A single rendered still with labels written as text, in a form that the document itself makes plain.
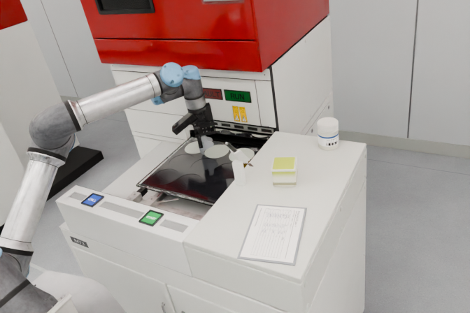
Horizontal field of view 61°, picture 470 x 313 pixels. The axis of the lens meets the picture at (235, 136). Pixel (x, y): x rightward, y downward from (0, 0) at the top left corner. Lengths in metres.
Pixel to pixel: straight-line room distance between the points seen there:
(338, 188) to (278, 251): 0.30
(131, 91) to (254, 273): 0.64
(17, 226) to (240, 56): 0.88
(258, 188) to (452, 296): 1.29
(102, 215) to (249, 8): 0.81
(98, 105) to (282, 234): 0.64
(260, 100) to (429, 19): 1.55
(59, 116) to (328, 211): 0.80
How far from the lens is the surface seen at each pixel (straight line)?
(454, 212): 2.70
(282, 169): 1.21
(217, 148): 1.62
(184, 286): 1.32
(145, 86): 1.26
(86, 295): 1.33
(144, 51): 1.68
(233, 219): 1.16
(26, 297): 1.19
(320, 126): 1.36
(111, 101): 1.24
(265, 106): 1.52
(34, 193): 1.33
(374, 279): 2.26
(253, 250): 1.06
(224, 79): 1.55
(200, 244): 1.11
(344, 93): 3.09
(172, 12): 1.52
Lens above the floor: 1.73
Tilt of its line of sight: 30 degrees down
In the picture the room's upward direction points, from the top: 10 degrees counter-clockwise
